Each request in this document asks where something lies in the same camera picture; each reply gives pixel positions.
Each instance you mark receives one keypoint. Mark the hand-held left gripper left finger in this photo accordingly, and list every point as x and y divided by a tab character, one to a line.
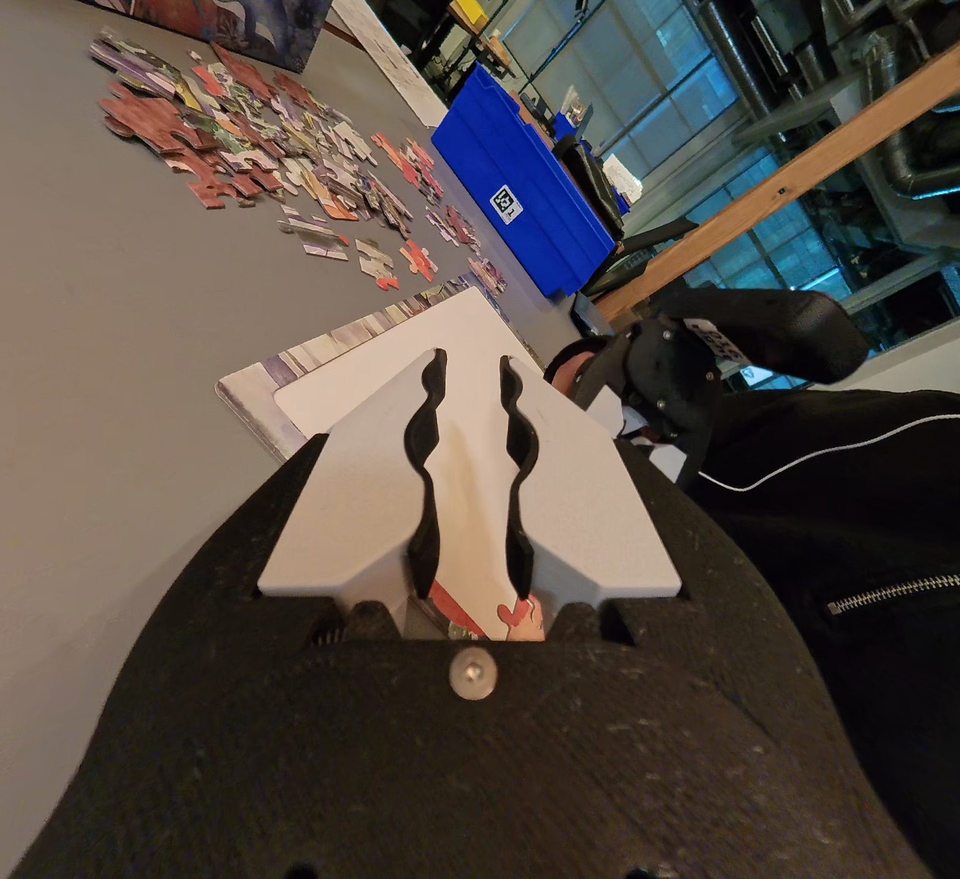
345	511

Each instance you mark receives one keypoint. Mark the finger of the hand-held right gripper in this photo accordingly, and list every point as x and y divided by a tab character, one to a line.
607	418
664	463

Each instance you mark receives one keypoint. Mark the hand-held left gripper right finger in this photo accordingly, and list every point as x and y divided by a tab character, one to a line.
600	519

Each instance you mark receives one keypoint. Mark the jigsaw puzzle frame board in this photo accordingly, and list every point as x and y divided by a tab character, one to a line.
450	339

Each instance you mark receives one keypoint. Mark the pile of jigsaw puzzle pieces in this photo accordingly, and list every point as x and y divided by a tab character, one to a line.
262	144

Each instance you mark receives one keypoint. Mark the person's right forearm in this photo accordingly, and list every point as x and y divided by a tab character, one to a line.
825	436

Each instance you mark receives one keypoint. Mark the person's right hand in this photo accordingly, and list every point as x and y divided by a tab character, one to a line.
572	376

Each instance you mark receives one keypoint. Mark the wooden beam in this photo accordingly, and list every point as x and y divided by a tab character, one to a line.
787	189

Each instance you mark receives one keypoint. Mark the blue plastic bin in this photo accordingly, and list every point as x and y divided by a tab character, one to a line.
525	174

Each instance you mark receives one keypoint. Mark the person's black clothing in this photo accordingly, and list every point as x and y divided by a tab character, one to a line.
885	669

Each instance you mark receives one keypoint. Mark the printed paper sheet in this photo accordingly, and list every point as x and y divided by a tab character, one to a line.
390	54

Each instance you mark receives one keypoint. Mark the small yellow box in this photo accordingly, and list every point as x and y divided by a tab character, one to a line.
472	7

